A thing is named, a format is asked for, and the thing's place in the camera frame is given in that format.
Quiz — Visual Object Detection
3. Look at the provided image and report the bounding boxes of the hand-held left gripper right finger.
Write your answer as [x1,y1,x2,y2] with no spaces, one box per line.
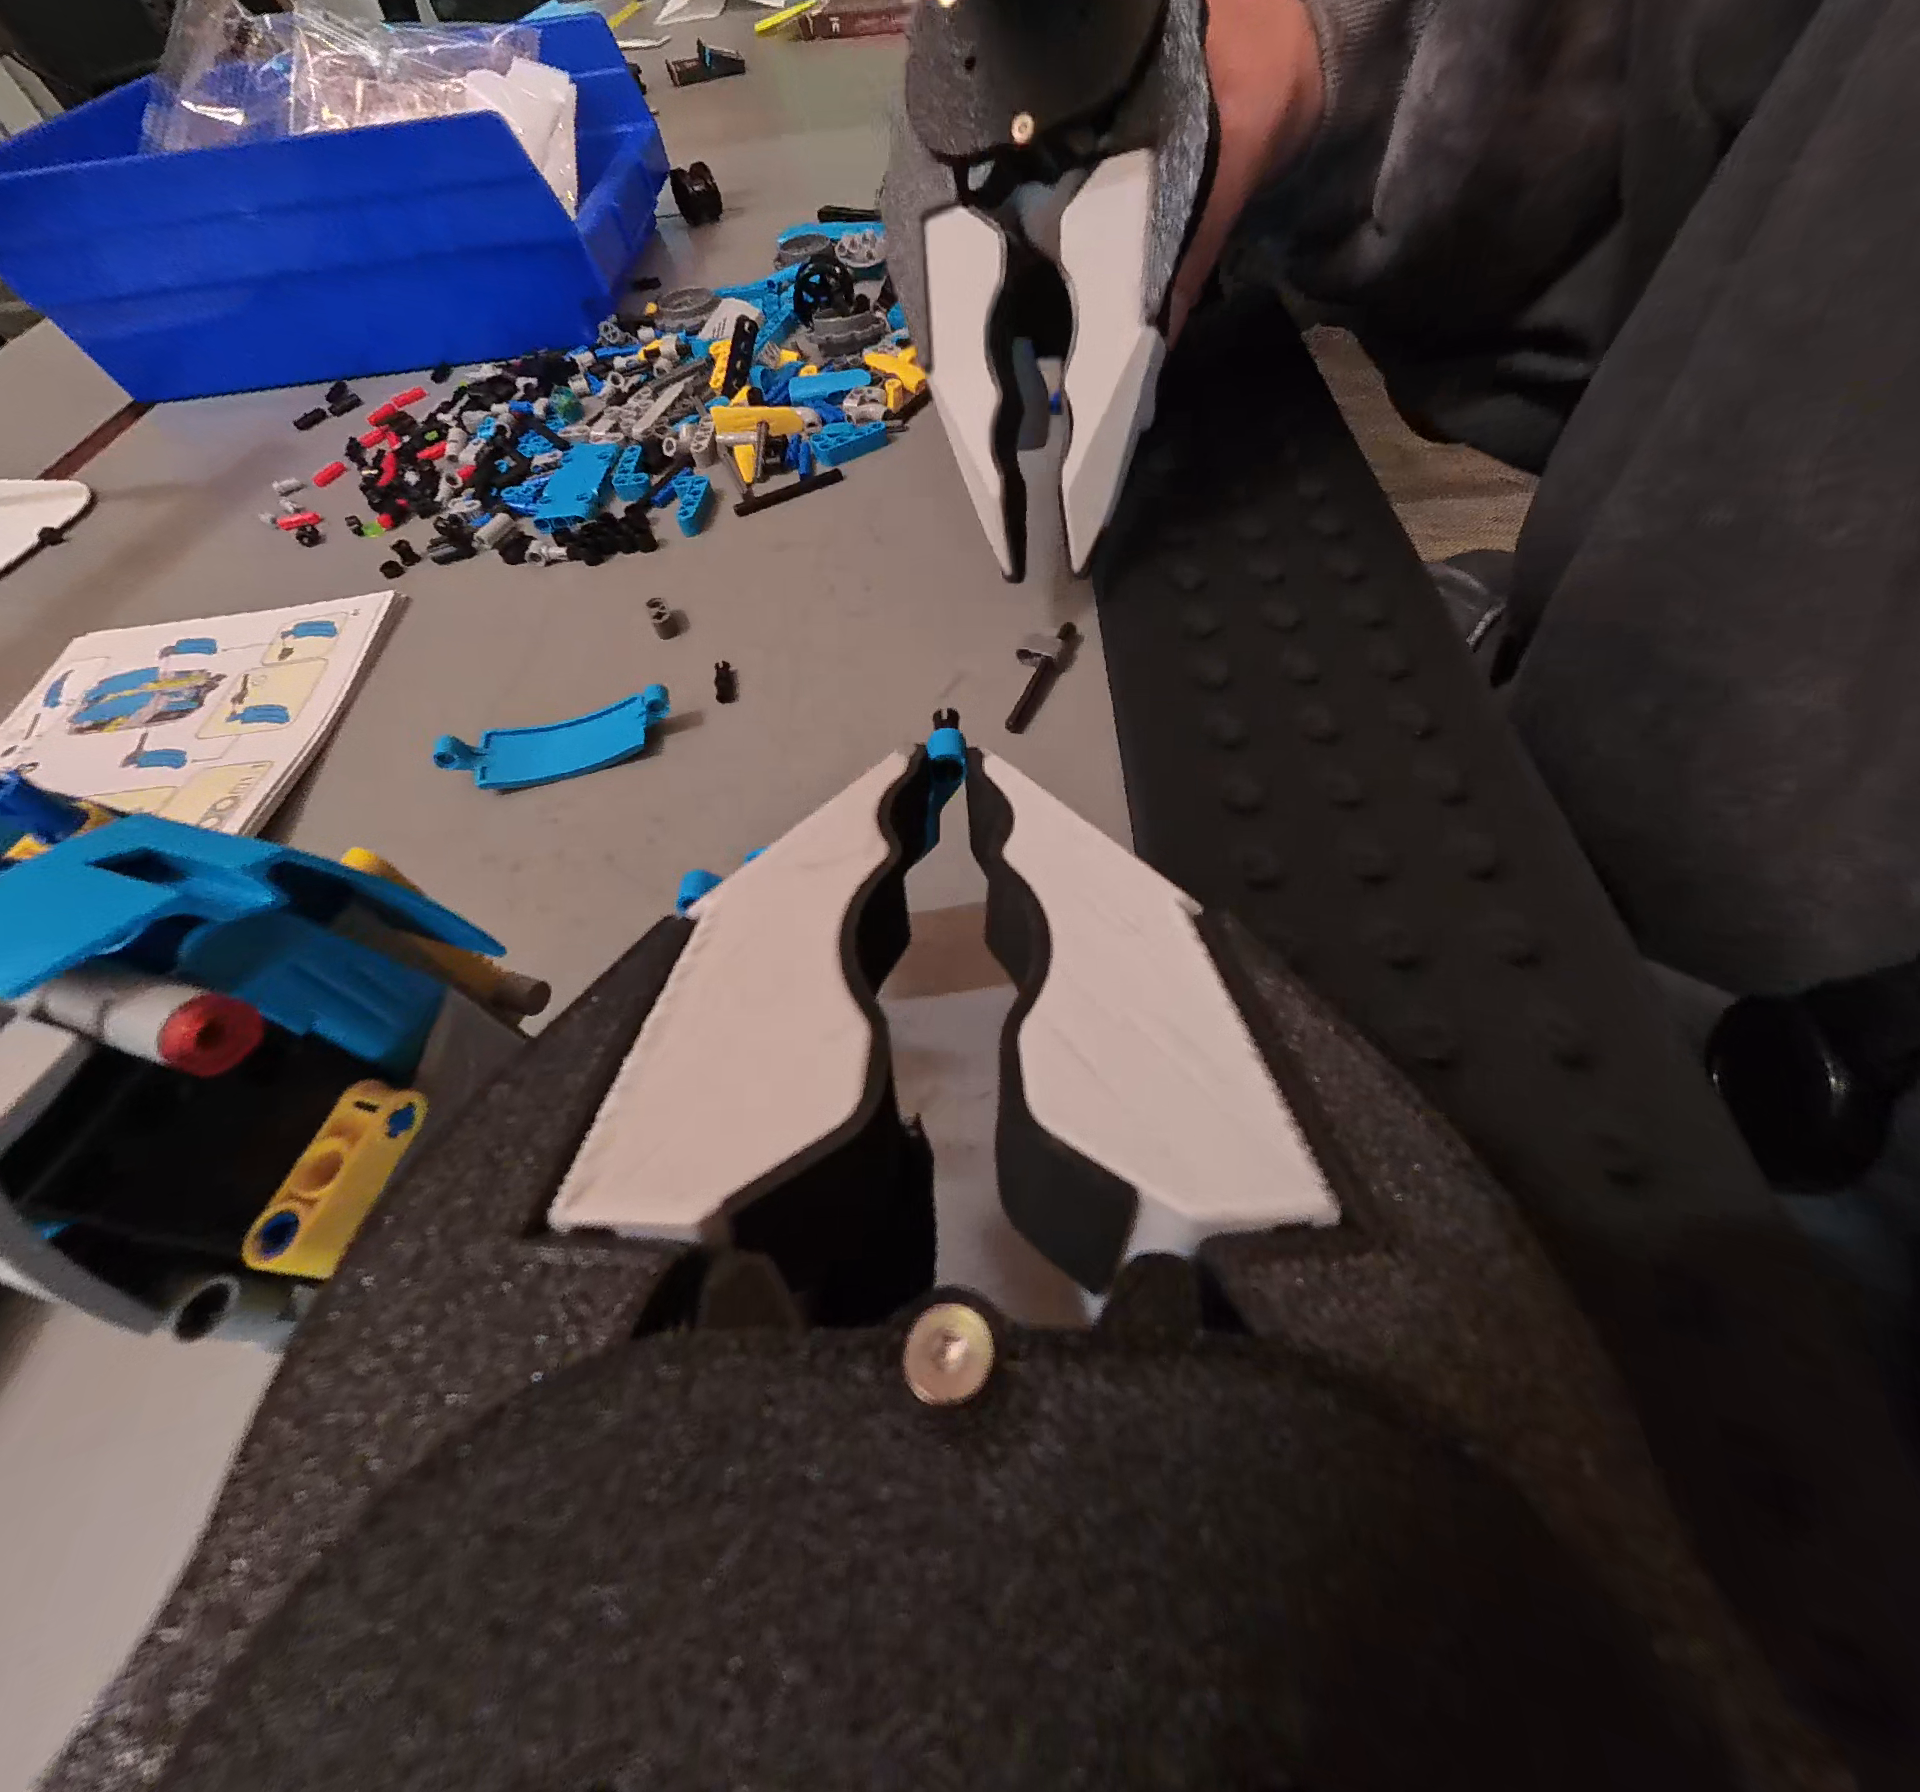
[967,748,1340,1292]

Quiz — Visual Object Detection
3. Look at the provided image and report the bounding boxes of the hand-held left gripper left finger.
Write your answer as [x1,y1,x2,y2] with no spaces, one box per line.
[545,745,932,1242]

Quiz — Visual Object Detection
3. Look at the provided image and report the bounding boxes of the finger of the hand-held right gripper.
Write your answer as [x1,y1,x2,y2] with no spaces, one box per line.
[920,202,1031,584]
[1047,152,1172,579]

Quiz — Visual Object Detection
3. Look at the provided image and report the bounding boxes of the blue curved panel piece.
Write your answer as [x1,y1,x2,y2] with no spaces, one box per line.
[675,709,968,917]
[434,684,672,793]

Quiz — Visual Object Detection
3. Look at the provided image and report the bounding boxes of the blue yellow toy brick model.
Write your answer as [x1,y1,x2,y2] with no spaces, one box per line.
[0,773,554,1353]

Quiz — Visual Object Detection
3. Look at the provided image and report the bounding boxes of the person's right forearm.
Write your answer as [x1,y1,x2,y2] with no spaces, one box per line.
[1229,0,1667,474]

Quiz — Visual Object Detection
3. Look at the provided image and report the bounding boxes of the grey desk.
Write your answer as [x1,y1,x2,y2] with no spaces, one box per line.
[0,0,1142,1792]

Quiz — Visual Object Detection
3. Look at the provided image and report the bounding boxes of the person's right hand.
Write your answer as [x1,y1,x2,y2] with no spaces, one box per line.
[1165,0,1333,342]

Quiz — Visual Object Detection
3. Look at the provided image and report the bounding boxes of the pile of loose brick pieces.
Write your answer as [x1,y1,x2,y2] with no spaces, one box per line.
[262,209,939,579]

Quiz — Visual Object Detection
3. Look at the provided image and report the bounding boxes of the white instruction booklet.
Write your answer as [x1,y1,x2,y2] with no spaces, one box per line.
[0,594,399,838]

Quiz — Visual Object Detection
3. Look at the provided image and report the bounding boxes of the blue plastic bin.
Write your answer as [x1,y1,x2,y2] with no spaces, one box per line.
[0,15,672,407]

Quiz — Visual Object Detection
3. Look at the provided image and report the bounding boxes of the crumpled clear bag with pieces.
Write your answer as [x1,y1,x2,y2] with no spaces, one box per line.
[140,0,578,212]

